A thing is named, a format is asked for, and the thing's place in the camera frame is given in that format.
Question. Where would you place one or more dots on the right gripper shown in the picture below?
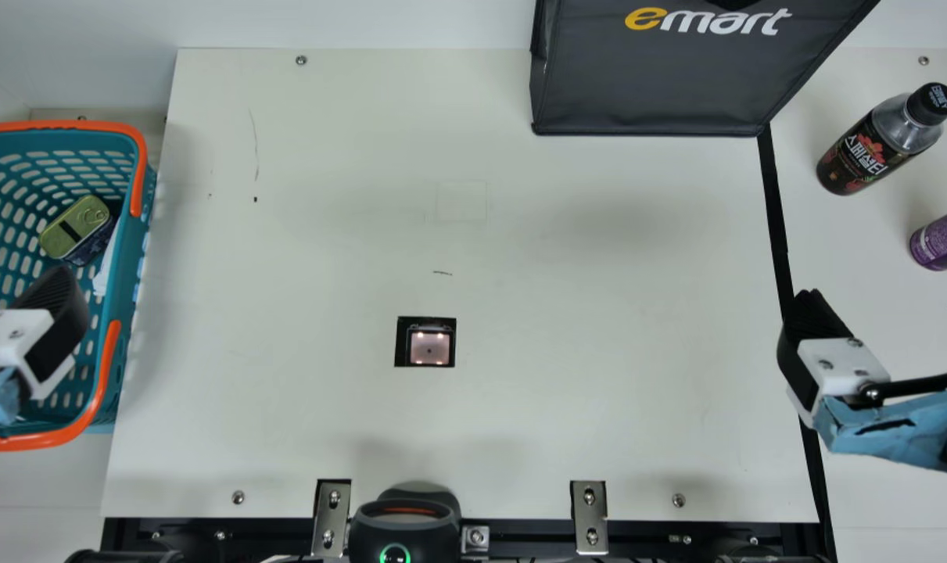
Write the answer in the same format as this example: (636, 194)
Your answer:
(903, 426)

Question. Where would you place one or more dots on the teal shopping basket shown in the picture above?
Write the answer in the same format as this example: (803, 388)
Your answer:
(125, 258)

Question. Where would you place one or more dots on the purple can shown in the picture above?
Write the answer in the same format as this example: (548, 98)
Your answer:
(946, 238)

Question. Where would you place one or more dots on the small square scanner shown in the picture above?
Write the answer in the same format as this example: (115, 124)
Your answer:
(426, 344)

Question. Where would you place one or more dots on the blue white wipes pack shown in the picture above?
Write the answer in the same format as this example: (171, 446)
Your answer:
(104, 270)

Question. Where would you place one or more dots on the rectangular tin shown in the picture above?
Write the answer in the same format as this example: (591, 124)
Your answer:
(73, 227)

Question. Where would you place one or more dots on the black strip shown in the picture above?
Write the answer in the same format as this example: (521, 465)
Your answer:
(774, 211)

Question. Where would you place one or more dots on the dark coffee bottle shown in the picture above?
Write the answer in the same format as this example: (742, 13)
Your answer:
(864, 156)

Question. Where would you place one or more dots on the dark grey bag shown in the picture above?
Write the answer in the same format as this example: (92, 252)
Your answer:
(661, 78)

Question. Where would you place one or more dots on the black device with green light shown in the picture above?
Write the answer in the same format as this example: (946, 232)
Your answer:
(403, 536)

